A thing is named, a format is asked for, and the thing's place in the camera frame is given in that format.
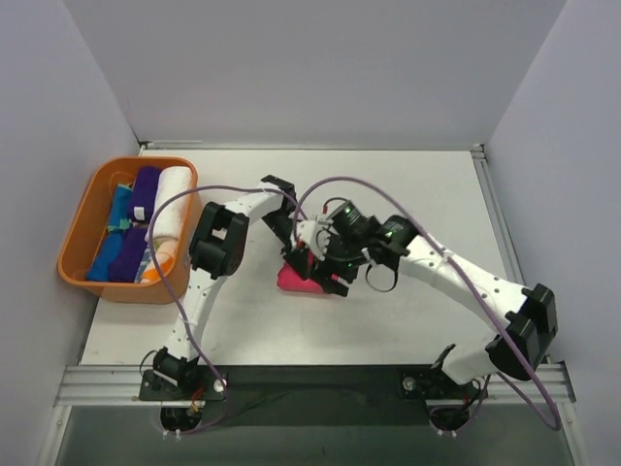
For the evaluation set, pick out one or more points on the dark purple rolled towel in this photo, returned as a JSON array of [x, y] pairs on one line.
[[125, 267]]

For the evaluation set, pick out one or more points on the blue rolled towel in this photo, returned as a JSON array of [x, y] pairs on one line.
[[118, 223]]

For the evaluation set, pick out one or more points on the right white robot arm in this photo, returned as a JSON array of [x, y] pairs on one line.
[[524, 320]]

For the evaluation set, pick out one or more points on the white rolled towel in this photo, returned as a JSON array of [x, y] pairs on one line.
[[172, 181]]

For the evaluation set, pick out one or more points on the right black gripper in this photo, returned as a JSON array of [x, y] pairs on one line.
[[335, 280]]

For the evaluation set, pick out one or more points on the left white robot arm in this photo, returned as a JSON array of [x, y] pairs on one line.
[[216, 250]]

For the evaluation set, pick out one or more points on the orange plastic basket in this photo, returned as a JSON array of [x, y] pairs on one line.
[[87, 232]]

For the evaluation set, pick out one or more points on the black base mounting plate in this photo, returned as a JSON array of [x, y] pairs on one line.
[[311, 408]]

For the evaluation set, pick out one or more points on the pink towel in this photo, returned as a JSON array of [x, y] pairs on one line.
[[296, 272]]

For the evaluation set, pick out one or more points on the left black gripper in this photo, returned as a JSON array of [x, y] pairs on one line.
[[298, 257]]

